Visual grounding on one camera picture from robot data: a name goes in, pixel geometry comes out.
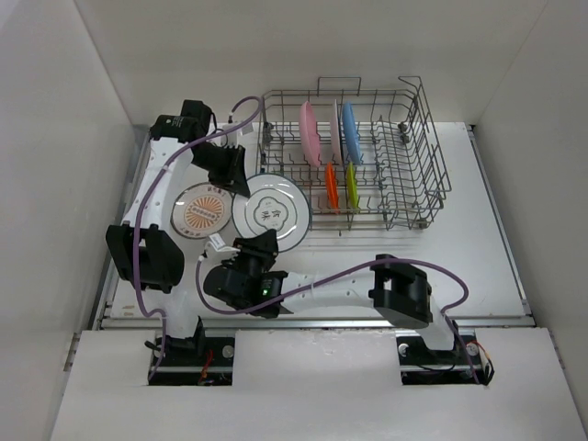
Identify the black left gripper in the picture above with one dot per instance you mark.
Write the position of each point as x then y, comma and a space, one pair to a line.
237, 185

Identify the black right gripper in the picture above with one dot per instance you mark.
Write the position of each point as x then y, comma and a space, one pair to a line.
264, 245

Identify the white plate blue rim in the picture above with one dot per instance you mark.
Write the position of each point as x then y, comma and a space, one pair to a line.
276, 203

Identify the orange sunburst pattern plate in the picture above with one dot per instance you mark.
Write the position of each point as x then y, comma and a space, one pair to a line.
200, 211

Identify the pink plate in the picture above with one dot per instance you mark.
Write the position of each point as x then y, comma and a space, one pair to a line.
309, 137

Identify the orange small plate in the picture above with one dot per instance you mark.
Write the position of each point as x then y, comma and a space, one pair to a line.
331, 188

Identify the white green-rimmed plate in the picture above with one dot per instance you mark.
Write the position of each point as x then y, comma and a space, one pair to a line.
335, 135

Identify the lime green small plate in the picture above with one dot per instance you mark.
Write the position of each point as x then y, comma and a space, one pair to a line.
351, 186

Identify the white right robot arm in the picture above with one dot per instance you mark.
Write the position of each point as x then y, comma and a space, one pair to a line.
396, 289

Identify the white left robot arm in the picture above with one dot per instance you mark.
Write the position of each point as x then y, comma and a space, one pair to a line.
194, 168

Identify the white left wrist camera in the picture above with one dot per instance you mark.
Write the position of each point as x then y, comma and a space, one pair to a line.
231, 138

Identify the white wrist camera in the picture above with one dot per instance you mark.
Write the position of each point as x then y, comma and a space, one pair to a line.
216, 250
231, 138

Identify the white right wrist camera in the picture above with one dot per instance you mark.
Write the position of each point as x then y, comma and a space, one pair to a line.
216, 250

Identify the grey wire dish rack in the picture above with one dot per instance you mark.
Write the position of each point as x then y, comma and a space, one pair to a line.
366, 158

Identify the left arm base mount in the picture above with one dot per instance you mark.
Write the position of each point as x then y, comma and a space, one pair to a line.
210, 367

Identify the aluminium table frame rail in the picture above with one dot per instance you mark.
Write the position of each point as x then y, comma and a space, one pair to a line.
467, 237

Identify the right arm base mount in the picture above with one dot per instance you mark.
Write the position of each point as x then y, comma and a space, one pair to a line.
467, 364

